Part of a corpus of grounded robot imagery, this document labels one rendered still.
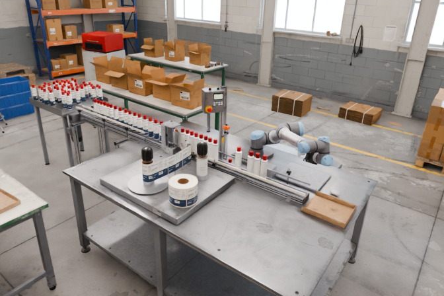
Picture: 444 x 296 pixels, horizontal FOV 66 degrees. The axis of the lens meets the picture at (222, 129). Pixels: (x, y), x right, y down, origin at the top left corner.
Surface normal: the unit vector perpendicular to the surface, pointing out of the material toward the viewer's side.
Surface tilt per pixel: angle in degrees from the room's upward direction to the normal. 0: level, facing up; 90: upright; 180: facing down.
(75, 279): 0
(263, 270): 0
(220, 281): 1
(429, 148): 87
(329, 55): 90
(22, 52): 90
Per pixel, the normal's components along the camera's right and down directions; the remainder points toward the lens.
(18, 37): 0.79, 0.25
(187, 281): 0.04, -0.92
